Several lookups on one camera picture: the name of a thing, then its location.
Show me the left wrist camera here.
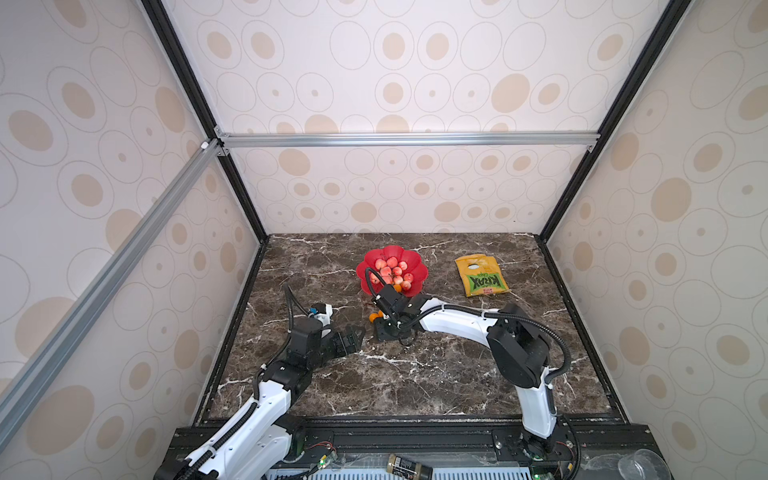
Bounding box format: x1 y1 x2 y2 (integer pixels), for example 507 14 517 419
289 305 332 353

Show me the clear plastic cup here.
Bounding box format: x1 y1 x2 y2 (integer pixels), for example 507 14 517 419
618 449 672 480

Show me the yellow green snack bag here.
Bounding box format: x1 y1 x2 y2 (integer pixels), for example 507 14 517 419
455 254 509 297

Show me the left diagonal aluminium rail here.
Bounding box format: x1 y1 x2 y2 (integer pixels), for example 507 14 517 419
1 138 223 449

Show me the left black corner post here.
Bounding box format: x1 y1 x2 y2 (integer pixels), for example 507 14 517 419
141 0 269 244

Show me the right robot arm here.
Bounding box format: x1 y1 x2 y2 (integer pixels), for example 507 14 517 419
364 268 572 461

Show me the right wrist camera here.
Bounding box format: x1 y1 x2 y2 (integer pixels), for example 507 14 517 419
374 285 429 322

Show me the horizontal aluminium rail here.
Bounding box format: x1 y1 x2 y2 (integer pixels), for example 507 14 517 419
203 131 600 152

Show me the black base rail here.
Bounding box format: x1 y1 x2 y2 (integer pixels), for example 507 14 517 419
154 411 658 479

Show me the black corner post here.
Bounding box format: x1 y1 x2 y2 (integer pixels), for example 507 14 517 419
538 0 693 244
141 0 269 244

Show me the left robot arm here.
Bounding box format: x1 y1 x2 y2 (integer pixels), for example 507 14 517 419
154 286 365 479

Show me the right black corner post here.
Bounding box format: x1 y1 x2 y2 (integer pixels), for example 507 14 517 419
538 0 693 244

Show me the black battery with gold label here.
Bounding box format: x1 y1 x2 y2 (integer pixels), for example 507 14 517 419
386 454 433 480

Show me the red flower-shaped fruit bowl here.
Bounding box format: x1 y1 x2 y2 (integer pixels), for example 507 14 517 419
356 245 428 297

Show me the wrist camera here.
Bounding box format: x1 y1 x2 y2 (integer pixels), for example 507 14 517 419
374 285 429 322
289 305 332 353

